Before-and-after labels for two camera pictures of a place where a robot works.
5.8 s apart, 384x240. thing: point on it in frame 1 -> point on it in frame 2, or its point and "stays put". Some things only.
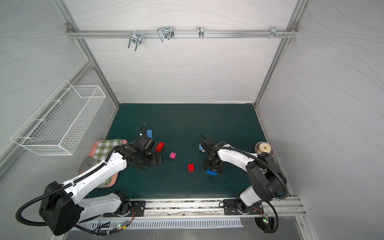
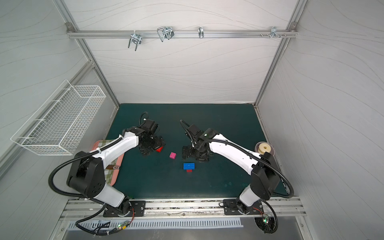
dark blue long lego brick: [209, 172] -> [189, 166]
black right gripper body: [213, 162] -> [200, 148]
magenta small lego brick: [172, 155] stays put
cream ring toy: [264, 147] stays put
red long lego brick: [160, 147] stays put
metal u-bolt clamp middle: [166, 32] stays put
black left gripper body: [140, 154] -> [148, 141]
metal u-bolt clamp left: [136, 37] stays put
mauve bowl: [272, 152] stays put
